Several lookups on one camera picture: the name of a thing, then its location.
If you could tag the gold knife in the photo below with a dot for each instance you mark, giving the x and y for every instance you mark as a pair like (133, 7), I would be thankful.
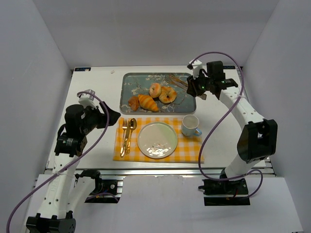
(126, 136)

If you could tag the blue label right corner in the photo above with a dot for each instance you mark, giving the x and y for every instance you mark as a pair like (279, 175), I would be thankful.
(229, 67)

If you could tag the striped croissant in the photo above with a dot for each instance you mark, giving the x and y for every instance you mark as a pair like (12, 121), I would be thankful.
(148, 103)

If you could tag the yellow checkered cloth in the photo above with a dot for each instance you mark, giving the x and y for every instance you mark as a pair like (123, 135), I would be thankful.
(187, 150)

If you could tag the steel serving tongs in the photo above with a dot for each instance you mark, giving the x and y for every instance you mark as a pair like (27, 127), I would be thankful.
(176, 81)

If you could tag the blue floral tray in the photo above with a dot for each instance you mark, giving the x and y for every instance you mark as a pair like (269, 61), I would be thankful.
(134, 84)

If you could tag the glazed bagel left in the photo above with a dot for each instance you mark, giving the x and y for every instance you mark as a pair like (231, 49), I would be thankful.
(155, 90)

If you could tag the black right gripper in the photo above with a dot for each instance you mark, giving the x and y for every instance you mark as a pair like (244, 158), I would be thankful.
(194, 85)

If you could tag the white ceramic plate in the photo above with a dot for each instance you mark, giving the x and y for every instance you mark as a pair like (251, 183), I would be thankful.
(157, 140)

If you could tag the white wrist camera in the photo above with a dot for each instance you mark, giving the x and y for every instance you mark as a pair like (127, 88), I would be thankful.
(86, 99)
(195, 66)

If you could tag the aluminium front rail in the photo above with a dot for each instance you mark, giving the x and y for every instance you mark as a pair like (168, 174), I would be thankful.
(195, 171)

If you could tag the light blue mug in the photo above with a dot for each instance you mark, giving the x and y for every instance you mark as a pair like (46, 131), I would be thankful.
(189, 127)

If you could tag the small brown pastry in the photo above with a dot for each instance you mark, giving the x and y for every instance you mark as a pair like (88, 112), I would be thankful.
(134, 103)

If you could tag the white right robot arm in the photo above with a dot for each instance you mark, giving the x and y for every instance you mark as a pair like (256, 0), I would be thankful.
(258, 138)

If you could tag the glazed bagel right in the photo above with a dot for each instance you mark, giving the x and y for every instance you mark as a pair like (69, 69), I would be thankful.
(168, 95)

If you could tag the blue label left corner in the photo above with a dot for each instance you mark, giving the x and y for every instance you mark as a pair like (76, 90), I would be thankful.
(82, 69)

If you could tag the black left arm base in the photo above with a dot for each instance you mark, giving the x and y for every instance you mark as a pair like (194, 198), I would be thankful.
(106, 190)

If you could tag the gold fork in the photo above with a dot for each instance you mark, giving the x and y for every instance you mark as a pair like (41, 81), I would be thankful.
(124, 127)

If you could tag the blue label corner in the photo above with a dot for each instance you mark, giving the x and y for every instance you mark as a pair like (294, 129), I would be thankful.
(82, 69)
(229, 67)

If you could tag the glazed bagel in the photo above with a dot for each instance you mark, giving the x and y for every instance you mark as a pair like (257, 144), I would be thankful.
(155, 90)
(168, 95)

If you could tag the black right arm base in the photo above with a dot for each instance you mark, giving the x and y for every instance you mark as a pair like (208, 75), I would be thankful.
(225, 193)

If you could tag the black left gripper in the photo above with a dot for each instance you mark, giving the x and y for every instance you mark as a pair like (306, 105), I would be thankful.
(102, 116)

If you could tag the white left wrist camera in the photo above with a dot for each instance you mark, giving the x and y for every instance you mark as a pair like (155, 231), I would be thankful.
(86, 99)

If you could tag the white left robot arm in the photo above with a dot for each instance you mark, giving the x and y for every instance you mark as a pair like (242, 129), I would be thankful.
(67, 191)

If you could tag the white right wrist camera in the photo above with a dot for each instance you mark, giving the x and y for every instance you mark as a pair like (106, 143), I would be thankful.
(195, 66)

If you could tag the gold spoon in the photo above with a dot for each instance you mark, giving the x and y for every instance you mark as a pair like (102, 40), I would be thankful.
(133, 126)

